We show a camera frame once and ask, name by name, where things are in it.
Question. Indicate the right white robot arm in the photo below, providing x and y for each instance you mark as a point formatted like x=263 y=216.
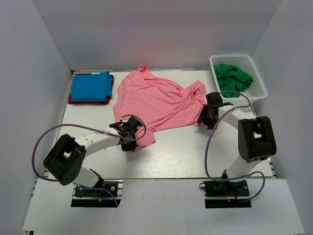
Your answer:
x=256 y=141

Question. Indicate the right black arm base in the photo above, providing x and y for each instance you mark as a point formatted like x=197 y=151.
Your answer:
x=225 y=195

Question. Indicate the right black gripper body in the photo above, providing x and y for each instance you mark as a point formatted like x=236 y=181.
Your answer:
x=205 y=117

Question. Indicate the green t shirt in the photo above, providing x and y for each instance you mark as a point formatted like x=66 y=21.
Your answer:
x=232 y=80

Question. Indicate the white plastic basket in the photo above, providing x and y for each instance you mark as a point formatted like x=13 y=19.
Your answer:
x=256 y=90

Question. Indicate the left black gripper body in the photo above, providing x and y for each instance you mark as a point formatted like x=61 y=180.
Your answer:
x=130 y=146

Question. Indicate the folded blue t shirt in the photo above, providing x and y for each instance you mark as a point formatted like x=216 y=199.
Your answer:
x=90 y=85

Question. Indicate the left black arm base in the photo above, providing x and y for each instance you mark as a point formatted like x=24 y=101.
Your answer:
x=109 y=196

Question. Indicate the pink t shirt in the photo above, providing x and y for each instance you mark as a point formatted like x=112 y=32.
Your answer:
x=160 y=103

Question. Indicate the folded red t shirt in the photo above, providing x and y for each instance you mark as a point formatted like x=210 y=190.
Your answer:
x=108 y=98

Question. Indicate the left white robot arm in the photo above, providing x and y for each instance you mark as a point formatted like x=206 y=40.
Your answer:
x=65 y=159

